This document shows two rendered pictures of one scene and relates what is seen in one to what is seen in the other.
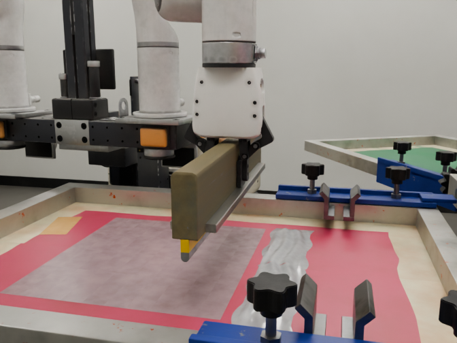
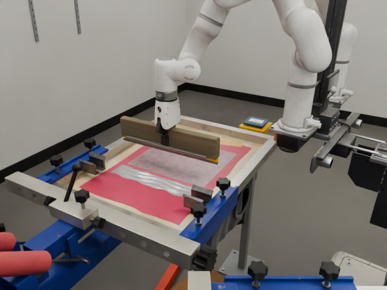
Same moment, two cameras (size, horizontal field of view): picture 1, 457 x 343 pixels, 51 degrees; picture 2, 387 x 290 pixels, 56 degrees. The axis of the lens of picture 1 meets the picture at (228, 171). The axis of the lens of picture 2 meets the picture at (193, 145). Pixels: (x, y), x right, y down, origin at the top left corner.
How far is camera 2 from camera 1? 1.62 m
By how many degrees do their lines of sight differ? 98
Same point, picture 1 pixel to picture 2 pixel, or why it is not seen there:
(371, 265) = (141, 202)
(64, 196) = (258, 138)
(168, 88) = (285, 110)
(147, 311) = (140, 154)
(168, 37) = (290, 79)
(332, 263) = (150, 193)
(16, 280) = not seen: hidden behind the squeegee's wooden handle
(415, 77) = not seen: outside the picture
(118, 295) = (154, 151)
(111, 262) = not seen: hidden behind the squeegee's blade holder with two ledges
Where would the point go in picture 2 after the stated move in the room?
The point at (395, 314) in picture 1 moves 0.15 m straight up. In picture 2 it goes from (103, 193) to (99, 153)
